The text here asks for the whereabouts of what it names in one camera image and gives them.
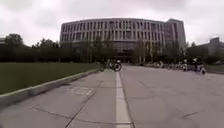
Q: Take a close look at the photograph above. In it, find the large curved grey building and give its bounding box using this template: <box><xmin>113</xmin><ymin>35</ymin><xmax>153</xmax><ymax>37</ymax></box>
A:
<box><xmin>59</xmin><ymin>17</ymin><xmax>187</xmax><ymax>63</ymax></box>

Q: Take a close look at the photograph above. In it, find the row of parked bicycles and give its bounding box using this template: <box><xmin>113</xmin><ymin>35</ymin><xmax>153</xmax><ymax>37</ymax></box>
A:
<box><xmin>143</xmin><ymin>60</ymin><xmax>183</xmax><ymax>70</ymax></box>

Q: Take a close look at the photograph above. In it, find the grey stone paved way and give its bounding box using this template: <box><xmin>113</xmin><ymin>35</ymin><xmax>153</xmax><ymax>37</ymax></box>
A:
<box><xmin>0</xmin><ymin>64</ymin><xmax>224</xmax><ymax>128</ymax></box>

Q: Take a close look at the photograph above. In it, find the person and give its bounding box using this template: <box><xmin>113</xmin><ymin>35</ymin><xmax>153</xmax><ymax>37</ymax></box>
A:
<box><xmin>192</xmin><ymin>57</ymin><xmax>208</xmax><ymax>76</ymax></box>
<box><xmin>181</xmin><ymin>59</ymin><xmax>189</xmax><ymax>72</ymax></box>

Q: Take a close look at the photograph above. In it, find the row of dark trees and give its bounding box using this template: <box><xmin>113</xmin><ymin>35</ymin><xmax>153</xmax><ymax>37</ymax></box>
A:
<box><xmin>0</xmin><ymin>33</ymin><xmax>224</xmax><ymax>66</ymax></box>

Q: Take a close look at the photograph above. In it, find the grey stone kerb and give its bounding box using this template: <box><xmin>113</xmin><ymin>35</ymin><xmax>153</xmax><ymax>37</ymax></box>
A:
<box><xmin>0</xmin><ymin>68</ymin><xmax>101</xmax><ymax>109</ymax></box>

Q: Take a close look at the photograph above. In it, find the green grass lawn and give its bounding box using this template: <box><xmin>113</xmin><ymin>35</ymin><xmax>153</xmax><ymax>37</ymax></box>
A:
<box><xmin>0</xmin><ymin>62</ymin><xmax>103</xmax><ymax>95</ymax></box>

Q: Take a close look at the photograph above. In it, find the low grey building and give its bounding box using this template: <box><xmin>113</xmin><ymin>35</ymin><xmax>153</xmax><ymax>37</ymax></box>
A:
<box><xmin>186</xmin><ymin>36</ymin><xmax>224</xmax><ymax>61</ymax></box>

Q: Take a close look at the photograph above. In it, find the grass verge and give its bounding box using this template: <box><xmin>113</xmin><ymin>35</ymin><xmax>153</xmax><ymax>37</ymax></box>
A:
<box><xmin>204</xmin><ymin>63</ymin><xmax>224</xmax><ymax>75</ymax></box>

